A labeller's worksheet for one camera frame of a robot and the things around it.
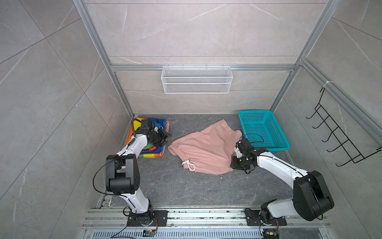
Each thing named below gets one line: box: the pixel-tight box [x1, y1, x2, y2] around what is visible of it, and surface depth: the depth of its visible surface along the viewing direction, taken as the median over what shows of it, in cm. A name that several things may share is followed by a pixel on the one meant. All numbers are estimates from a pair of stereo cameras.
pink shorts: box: [168, 119, 243, 175], surface depth 94 cm
